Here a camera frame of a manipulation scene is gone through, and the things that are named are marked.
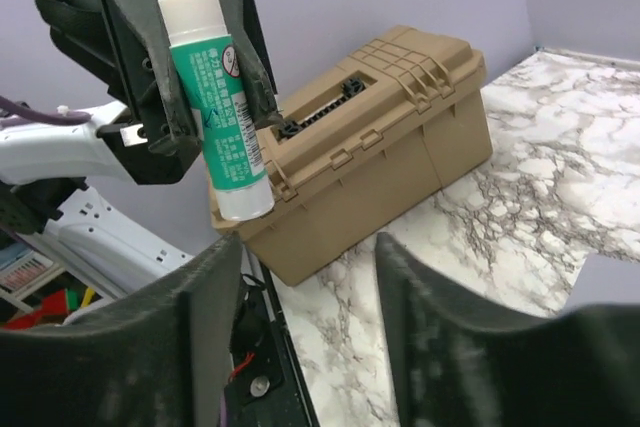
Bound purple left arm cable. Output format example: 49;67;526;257
0;94;94;128

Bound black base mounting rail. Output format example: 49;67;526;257
218;251;320;427

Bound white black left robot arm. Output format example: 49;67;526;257
1;0;282;299

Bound tan plastic tool case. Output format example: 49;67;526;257
210;26;492;286

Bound grey paper envelope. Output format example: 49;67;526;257
562;254;640;312

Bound green white glue stick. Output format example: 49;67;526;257
158;0;274;221

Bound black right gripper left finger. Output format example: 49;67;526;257
1;235;243;426

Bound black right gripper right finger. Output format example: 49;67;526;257
375;233;639;426

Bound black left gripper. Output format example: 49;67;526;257
98;0;278;185

